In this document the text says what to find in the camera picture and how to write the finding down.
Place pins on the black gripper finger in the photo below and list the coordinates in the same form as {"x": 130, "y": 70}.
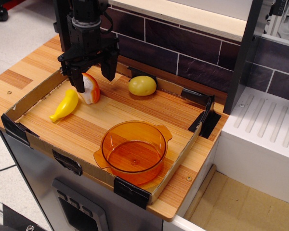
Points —
{"x": 76, "y": 79}
{"x": 109, "y": 65}

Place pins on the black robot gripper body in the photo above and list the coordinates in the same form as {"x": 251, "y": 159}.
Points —
{"x": 87, "y": 48}

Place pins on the white orange toy sushi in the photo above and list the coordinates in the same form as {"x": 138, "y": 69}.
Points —
{"x": 91, "y": 94}

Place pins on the orange transparent plastic pot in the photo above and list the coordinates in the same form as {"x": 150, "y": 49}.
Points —
{"x": 134, "y": 151}

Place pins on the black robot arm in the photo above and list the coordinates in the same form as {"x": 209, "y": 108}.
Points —
{"x": 79, "y": 13}

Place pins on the cardboard fence with black tape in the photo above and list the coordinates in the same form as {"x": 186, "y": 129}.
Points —
{"x": 193, "y": 118}

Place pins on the yellow toy banana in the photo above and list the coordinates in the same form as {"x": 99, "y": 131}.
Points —
{"x": 66, "y": 106}

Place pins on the yellow toy potato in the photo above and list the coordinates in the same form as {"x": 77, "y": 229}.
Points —
{"x": 142, "y": 86}

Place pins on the black caster wheel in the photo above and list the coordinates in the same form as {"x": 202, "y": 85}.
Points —
{"x": 3, "y": 14}

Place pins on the grey toy oven front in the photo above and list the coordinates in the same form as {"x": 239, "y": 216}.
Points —
{"x": 81, "y": 213}

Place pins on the white toy sink drainboard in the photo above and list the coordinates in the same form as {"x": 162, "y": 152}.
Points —
{"x": 253, "y": 147}

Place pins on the black vertical post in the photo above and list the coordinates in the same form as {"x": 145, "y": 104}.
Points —
{"x": 236, "y": 85}

